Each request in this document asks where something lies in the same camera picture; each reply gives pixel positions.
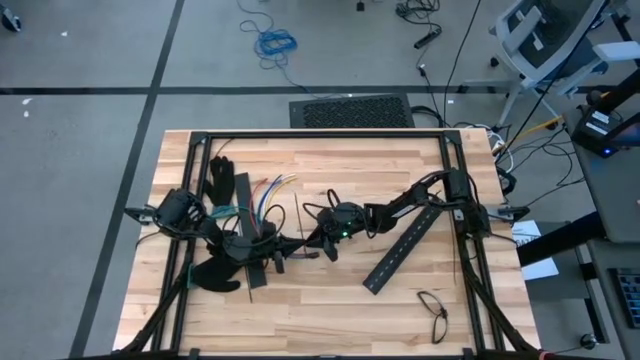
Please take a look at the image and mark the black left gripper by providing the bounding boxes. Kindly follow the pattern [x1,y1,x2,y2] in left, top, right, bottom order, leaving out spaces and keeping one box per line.
[218,223,309,276]

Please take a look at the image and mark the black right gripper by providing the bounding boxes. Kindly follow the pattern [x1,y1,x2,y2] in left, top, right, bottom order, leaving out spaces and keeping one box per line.
[303,201,374,263]

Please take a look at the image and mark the multicoloured wire bundle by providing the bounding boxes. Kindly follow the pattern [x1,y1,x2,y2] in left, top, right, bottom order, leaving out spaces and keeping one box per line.
[255,174,284,224]

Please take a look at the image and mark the bundle of coloured cables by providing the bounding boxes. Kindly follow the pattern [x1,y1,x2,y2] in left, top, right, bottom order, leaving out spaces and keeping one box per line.
[248,178,270,236]
[264,175,299,214]

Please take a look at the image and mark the black duct cover strip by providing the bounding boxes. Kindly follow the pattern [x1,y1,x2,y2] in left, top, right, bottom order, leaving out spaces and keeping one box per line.
[233,172,269,290]

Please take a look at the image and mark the black work glove grey cuff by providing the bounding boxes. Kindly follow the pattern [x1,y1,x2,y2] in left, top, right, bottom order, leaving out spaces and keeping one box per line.
[188,255,242,294]
[203,155,251,220]

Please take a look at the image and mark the black perforated floor mat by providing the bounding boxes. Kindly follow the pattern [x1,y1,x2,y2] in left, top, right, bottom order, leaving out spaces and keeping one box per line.
[288,93,416,129]

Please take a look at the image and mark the black eyeglasses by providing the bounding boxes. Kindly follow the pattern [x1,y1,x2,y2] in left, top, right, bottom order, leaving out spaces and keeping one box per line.
[417,290,450,346]

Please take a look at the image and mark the white paper sheet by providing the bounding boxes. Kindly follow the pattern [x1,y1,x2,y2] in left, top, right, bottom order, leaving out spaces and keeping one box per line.
[510,219,561,282]

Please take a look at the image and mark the black stand beam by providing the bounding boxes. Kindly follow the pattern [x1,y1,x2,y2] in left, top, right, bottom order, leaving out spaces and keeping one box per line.
[517,212,609,269]

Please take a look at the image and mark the grey side desk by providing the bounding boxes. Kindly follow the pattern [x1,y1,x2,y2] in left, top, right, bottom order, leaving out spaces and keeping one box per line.
[564,107,640,246]

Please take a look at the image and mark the black box device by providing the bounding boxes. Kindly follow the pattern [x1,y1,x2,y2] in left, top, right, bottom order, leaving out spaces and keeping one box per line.
[571,106,628,159]

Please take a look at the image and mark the grey mesh office chair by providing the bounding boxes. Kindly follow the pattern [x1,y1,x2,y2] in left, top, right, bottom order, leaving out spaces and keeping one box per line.
[488,0,640,126]

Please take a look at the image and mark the black keyboard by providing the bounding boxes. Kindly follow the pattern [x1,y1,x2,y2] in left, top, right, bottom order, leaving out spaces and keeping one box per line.
[608,268,640,331]

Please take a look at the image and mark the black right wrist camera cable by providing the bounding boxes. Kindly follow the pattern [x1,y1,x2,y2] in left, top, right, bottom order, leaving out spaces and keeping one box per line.
[302,188,346,221]

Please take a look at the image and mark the black slotted cable duct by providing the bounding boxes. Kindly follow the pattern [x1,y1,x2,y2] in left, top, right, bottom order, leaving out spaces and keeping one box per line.
[362,204,444,296]

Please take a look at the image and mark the black aluminium table frame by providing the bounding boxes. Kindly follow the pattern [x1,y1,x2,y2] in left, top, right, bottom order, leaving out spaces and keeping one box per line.
[113,128,544,360]

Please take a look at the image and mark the coiled blue floor cable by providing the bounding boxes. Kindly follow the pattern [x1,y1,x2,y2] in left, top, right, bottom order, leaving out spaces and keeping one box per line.
[237,0,300,71]

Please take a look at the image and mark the black power strip with cable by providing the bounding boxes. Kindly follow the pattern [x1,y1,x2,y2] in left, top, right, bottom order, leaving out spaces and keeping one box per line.
[396,0,445,51]

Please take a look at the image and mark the thin black hanging cable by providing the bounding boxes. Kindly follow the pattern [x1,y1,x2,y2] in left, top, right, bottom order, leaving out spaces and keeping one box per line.
[442,0,484,96]

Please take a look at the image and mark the yellow cable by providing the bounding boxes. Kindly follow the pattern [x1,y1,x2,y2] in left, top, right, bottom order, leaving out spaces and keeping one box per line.
[503,115,566,151]

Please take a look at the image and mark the thick black hanging cable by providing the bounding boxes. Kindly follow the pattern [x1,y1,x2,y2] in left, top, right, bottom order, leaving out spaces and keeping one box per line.
[503,0,612,149]

